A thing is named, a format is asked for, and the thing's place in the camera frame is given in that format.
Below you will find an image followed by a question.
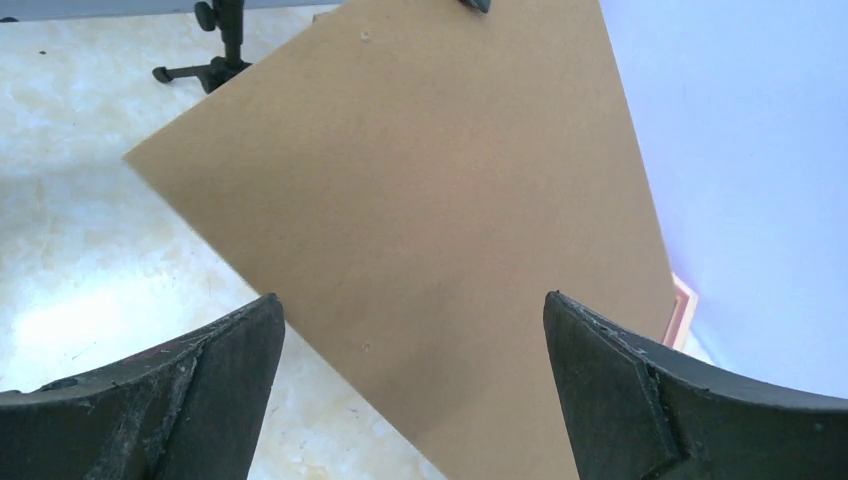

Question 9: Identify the brown cardboard backing board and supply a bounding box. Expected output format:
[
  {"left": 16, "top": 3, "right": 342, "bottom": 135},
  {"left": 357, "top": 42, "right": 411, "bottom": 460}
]
[{"left": 126, "top": 0, "right": 675, "bottom": 479}]

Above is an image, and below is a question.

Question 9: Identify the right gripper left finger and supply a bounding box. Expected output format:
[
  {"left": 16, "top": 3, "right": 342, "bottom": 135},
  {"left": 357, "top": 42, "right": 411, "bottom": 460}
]
[{"left": 1, "top": 294, "right": 285, "bottom": 479}]

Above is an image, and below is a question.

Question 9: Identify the pink wooden picture frame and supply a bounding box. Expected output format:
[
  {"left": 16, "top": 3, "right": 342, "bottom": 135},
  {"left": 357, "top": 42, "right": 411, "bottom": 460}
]
[{"left": 662, "top": 274, "right": 699, "bottom": 351}]

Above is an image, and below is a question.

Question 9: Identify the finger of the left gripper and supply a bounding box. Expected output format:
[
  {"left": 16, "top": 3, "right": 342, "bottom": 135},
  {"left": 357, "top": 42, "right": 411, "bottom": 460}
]
[{"left": 459, "top": 0, "right": 491, "bottom": 14}]

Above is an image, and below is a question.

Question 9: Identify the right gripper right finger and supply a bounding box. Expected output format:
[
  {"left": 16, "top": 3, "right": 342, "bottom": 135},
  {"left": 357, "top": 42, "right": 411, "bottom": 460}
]
[{"left": 543, "top": 291, "right": 847, "bottom": 480}]

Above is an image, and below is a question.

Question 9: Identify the black microphone on tripod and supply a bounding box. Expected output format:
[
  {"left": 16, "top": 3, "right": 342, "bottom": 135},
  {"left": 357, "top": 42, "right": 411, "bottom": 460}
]
[{"left": 150, "top": 0, "right": 254, "bottom": 95}]

